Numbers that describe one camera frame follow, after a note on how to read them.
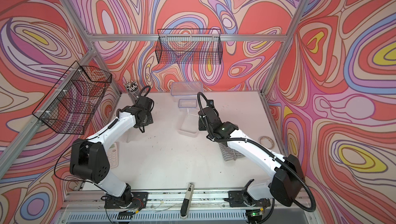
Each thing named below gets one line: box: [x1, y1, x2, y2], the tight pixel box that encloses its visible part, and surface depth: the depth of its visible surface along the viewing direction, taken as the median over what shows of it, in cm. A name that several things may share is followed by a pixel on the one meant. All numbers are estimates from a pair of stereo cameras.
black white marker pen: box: [179, 182, 195, 220], surface depth 72 cm
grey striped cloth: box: [218, 142, 246, 162], surface depth 88 cm
